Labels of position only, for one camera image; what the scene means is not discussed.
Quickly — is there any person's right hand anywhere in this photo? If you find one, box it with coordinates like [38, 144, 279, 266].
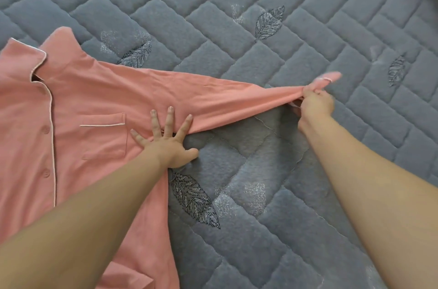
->
[296, 86, 336, 134]

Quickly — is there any person's left hand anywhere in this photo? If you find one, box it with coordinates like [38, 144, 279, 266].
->
[130, 106, 200, 170]

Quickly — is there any pink pajama shirt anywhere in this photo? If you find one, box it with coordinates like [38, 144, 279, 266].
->
[0, 26, 343, 289]

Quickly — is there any person's right forearm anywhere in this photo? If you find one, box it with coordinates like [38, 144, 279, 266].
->
[301, 118, 438, 289]

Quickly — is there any person's left forearm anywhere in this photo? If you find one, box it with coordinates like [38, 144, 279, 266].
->
[0, 152, 168, 289]

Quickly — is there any grey quilted mattress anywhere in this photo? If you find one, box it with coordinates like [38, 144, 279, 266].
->
[0, 0, 438, 289]

